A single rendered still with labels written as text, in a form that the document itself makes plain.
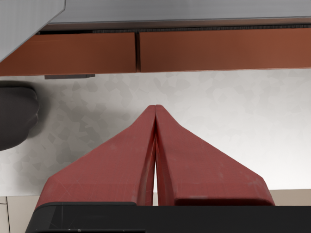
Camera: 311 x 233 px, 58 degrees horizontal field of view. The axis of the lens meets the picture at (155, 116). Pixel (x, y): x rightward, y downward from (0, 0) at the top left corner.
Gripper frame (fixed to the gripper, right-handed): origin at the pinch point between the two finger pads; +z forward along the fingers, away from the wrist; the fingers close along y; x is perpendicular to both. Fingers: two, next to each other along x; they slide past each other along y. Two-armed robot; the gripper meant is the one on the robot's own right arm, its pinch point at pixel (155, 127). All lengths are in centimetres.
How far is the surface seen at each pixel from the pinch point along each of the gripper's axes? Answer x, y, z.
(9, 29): 0.3, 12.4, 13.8
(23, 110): 15.9, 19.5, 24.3
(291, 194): 89, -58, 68
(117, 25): 0.5, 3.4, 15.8
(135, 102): 16.2, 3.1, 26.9
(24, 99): 14.4, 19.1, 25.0
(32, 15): -0.7, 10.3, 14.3
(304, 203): 93, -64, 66
